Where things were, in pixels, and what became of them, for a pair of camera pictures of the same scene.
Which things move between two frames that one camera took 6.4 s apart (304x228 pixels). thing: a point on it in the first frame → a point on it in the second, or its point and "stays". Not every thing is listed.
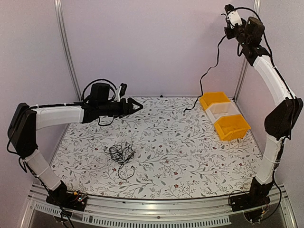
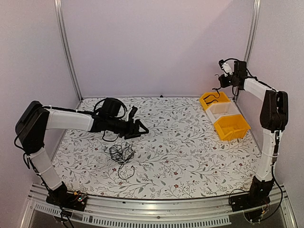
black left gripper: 125,112 → 130,130
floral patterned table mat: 169,148 stays
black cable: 213,66 → 216,97
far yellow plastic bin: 208,98 stays
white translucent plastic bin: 215,110 stays
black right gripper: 228,34 → 223,84
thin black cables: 121,154 stays
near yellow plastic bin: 232,127 stays
